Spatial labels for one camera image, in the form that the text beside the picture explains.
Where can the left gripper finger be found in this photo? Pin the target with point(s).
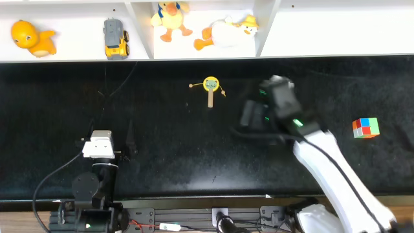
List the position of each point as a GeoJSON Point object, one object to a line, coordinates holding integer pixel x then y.
{"type": "Point", "coordinates": [90, 127]}
{"type": "Point", "coordinates": [131, 139]}

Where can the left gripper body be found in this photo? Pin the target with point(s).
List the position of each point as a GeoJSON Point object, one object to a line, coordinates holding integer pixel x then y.
{"type": "Point", "coordinates": [122, 156]}

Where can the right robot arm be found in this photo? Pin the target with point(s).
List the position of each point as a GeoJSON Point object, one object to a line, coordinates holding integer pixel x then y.
{"type": "Point", "coordinates": [330, 168]}

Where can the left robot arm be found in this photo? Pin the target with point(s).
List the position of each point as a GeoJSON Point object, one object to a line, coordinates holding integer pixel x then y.
{"type": "Point", "coordinates": [93, 187]}

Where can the grey and yellow toy truck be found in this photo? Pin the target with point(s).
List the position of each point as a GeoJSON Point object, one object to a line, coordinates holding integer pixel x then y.
{"type": "Point", "coordinates": [115, 39]}

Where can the yellow wooden rattle drum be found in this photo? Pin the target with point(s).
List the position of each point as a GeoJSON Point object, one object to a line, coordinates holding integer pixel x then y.
{"type": "Point", "coordinates": [211, 84]}

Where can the orange dragon toy figure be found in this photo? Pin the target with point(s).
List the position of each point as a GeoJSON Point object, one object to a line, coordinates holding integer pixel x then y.
{"type": "Point", "coordinates": [32, 40]}

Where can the white plush duck yellow hat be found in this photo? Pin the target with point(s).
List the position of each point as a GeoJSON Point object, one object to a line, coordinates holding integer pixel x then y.
{"type": "Point", "coordinates": [228, 34]}

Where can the white shelf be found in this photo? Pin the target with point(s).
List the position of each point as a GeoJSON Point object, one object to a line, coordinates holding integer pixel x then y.
{"type": "Point", "coordinates": [297, 32]}

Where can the many-coloured puzzle cube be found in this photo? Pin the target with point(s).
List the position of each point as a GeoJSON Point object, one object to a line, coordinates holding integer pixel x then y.
{"type": "Point", "coordinates": [366, 127]}

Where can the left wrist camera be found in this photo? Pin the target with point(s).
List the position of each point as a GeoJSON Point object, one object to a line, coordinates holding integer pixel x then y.
{"type": "Point", "coordinates": [98, 145]}

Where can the mounting rail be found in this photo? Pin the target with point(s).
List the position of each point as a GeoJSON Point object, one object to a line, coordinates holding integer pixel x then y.
{"type": "Point", "coordinates": [191, 218]}

